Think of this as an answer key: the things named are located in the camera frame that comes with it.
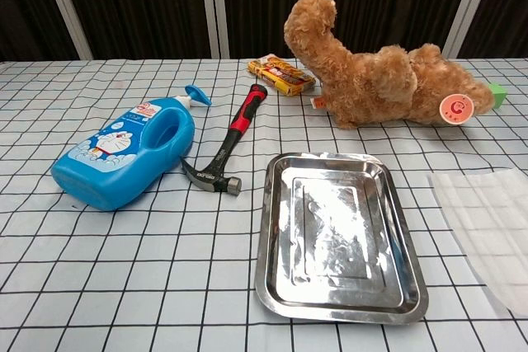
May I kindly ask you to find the stainless steel tray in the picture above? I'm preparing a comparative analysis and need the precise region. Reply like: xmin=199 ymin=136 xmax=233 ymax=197
xmin=254 ymin=152 xmax=430 ymax=326

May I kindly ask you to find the red black claw hammer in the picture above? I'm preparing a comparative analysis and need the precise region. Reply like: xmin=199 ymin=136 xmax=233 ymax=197
xmin=179 ymin=83 xmax=268 ymax=199

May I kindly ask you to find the yellow red snack package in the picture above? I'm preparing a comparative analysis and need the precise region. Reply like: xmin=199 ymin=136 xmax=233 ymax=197
xmin=247 ymin=53 xmax=318 ymax=97

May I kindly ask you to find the brown plush toy dog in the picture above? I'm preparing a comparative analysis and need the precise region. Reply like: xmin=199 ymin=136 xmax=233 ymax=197
xmin=283 ymin=0 xmax=496 ymax=130

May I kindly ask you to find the blue cartoon detergent bottle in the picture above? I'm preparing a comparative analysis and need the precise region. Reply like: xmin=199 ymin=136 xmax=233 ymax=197
xmin=50 ymin=84 xmax=213 ymax=212

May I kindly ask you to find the white checkered tablecloth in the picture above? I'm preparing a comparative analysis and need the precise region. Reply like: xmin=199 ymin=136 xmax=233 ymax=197
xmin=0 ymin=57 xmax=528 ymax=352

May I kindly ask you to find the green cube block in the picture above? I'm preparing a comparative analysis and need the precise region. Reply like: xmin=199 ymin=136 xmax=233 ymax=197
xmin=488 ymin=82 xmax=508 ymax=110

